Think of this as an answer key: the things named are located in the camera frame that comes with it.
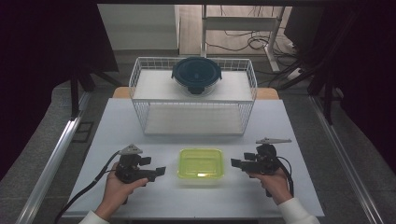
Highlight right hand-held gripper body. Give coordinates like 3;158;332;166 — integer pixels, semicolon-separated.
240;137;292;175

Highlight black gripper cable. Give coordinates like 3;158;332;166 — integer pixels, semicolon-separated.
53;150;121;224
275;156;295;199

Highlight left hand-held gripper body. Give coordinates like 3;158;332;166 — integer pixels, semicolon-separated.
115;143;158;185

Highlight wooden table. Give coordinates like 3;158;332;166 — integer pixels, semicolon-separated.
111;86;280;101

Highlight round dark blue lidded container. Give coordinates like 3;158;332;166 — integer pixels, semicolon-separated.
170;56;223;96

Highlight white wire basket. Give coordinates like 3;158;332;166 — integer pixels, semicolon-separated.
128;56;259;137

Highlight person's right hand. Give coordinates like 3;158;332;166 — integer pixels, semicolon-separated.
247;167;294;206

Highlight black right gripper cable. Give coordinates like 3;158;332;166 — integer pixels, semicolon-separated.
275;156;295;199

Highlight person's left hand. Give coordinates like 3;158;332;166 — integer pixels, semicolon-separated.
93;161;149;220

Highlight black stand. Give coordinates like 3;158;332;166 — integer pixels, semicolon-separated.
306;62;345;126
68;69;123;121

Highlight metal floor rail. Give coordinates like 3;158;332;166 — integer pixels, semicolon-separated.
308;94;387;224
15;92;92;224

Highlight white desk frame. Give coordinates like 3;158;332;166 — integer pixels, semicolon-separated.
200;4;286;74

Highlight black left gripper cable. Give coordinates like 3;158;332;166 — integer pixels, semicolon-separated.
53;150;121;224

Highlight green lidded plastic container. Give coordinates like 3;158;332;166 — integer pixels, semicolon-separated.
177;147;225;188

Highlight dark curtain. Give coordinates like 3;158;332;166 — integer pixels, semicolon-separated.
0;0;120;182
282;0;396;175

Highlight white cabinet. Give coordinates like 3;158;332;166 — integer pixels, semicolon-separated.
97;3;181;51

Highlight black floor cables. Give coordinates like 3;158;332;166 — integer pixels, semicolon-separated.
205;6;302;55

